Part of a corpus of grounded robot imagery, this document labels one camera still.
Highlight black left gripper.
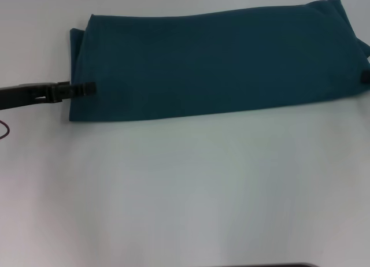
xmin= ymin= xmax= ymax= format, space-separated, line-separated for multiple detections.
xmin=0 ymin=81 xmax=97 ymax=111

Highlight teal blue printed t-shirt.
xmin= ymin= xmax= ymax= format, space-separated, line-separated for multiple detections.
xmin=68 ymin=0 xmax=370 ymax=124

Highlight dark grey flat panel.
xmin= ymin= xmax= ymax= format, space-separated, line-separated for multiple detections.
xmin=199 ymin=262 xmax=319 ymax=267

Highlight left gripper cable with plug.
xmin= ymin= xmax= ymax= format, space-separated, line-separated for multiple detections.
xmin=0 ymin=120 xmax=11 ymax=140

